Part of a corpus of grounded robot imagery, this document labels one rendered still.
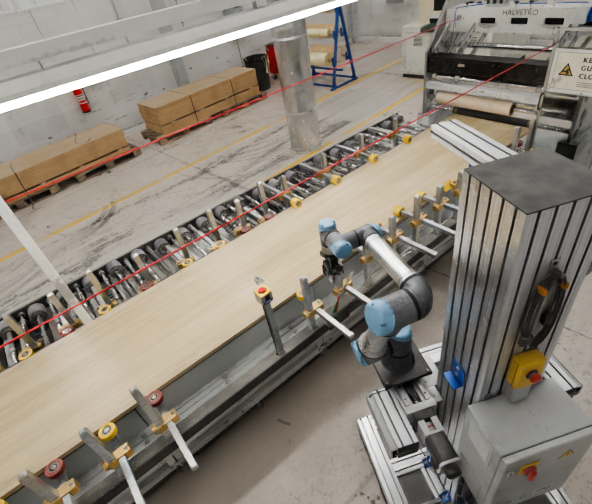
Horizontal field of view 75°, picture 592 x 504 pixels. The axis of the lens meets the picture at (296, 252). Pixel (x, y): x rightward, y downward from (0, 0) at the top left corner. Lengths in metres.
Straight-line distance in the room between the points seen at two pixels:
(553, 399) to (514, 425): 0.18
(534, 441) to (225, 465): 1.96
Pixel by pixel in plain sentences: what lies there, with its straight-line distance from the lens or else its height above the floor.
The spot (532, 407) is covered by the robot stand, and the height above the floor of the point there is 1.23.
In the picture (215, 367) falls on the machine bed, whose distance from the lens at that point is 2.46.
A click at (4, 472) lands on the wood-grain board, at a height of 0.90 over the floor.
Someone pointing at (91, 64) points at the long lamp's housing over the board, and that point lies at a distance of 1.68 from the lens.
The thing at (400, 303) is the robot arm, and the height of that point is 1.65.
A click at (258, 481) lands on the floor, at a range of 2.84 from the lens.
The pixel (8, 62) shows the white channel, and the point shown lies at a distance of 1.66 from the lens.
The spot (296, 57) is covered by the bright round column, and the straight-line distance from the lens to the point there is 5.85.
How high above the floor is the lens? 2.58
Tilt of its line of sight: 38 degrees down
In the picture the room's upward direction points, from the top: 12 degrees counter-clockwise
